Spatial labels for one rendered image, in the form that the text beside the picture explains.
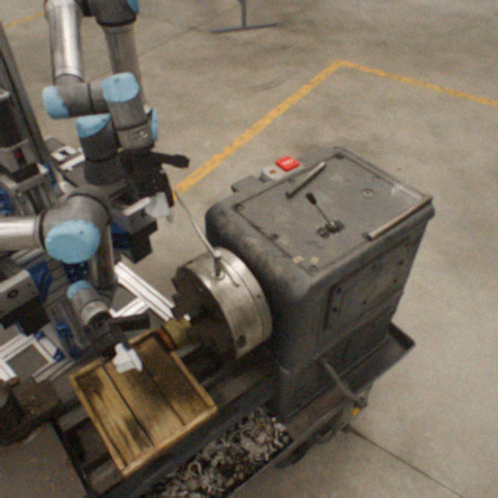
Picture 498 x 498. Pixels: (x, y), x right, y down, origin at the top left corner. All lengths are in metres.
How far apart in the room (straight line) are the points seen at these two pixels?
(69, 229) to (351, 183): 0.86
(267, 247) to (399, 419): 1.42
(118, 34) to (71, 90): 0.37
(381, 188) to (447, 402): 1.37
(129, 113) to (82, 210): 0.29
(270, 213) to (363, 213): 0.27
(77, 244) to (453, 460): 1.91
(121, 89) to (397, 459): 1.95
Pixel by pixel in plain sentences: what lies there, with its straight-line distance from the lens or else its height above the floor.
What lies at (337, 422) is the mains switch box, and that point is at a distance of 2.14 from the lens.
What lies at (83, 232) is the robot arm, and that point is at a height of 1.40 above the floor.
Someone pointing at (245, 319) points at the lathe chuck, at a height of 1.16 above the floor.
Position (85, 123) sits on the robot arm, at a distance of 1.66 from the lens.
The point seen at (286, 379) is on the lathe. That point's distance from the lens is 1.57.
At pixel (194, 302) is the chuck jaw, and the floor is 1.13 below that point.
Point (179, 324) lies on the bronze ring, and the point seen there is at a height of 1.12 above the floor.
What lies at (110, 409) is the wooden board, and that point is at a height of 0.89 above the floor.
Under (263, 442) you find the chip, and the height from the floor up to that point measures 0.57.
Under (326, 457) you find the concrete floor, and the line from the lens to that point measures 2.36.
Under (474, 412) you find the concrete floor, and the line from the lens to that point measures 2.65.
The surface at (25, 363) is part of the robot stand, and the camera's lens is 2.54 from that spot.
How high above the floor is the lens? 2.18
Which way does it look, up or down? 45 degrees down
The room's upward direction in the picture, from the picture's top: straight up
